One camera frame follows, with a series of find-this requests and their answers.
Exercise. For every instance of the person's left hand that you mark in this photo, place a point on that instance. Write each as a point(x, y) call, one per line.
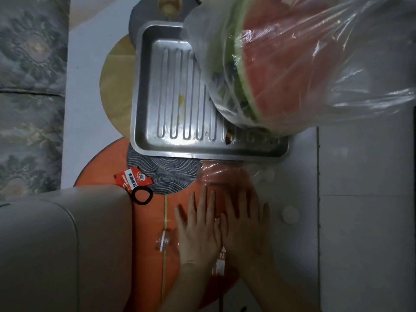
point(198, 238)

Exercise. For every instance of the person's right hand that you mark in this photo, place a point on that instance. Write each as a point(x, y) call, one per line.
point(248, 238)

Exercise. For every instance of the person's right thumb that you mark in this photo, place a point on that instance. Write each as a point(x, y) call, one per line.
point(224, 225)

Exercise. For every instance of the person's left little finger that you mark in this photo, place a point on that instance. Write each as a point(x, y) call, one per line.
point(181, 219)

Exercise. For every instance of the person's left thumb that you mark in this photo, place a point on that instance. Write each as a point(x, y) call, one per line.
point(219, 231)

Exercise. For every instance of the person's right little finger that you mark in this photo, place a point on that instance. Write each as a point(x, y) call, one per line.
point(266, 215)

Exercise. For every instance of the person's right middle finger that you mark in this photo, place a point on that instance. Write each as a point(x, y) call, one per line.
point(244, 204)

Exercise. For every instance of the person's left middle finger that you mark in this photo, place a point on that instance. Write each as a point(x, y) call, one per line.
point(202, 204)

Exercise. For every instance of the person's right forearm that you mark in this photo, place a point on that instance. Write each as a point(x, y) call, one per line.
point(273, 289)

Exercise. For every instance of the person's left forearm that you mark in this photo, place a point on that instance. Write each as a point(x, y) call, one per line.
point(188, 289)

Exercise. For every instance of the white bottle cap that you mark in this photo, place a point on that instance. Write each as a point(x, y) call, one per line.
point(291, 214)

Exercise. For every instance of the small clear plastic piece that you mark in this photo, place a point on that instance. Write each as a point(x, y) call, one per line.
point(163, 241)

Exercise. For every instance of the red and white packet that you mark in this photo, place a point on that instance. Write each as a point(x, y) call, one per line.
point(220, 264)

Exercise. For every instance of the clear plastic film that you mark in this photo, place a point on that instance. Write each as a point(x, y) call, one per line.
point(221, 175)

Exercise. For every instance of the thin yellow stick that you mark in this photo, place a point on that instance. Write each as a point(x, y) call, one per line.
point(164, 272)

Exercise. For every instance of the torn red snack wrapper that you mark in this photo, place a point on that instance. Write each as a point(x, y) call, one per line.
point(131, 180)

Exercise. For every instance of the orange food scrap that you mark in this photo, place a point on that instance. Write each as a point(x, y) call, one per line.
point(228, 138)

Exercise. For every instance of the round orange yellow grey mat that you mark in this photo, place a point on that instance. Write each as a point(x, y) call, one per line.
point(113, 159)

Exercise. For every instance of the yellow food scrap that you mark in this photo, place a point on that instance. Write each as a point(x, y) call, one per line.
point(181, 105)

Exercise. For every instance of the metal baking tray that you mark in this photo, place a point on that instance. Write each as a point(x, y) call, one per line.
point(172, 94)

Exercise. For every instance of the beige leather armrest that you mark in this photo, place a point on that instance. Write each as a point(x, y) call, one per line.
point(65, 250)

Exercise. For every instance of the cut watermelon half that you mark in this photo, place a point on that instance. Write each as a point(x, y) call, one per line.
point(286, 61)

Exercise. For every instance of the clear plastic bag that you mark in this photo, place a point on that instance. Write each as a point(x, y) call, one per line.
point(367, 77)

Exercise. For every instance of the grey patterned sofa cushion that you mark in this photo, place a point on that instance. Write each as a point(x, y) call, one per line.
point(31, 94)

